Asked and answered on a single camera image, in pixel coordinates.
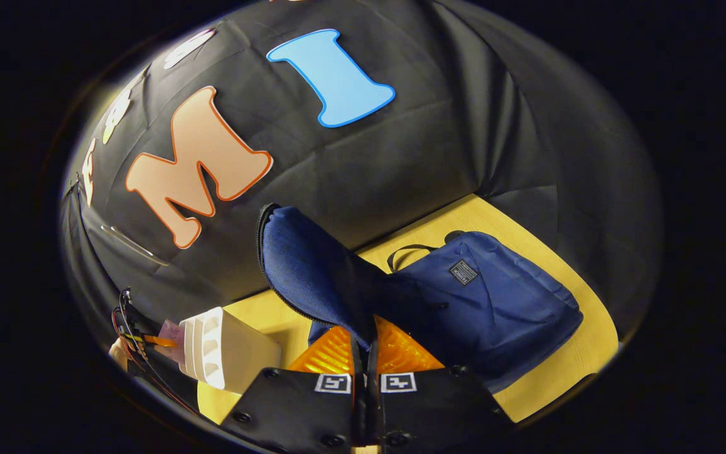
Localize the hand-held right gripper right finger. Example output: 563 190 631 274
367 314 516 453

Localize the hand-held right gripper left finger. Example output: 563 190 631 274
220 325 367 453

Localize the pink cover book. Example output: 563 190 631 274
159 318 188 365

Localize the white plastic bookshelf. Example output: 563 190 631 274
177 307 283 395

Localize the blue schoolbag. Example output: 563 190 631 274
256 203 584 395

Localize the black backdrop cloth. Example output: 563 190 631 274
57 0 663 354

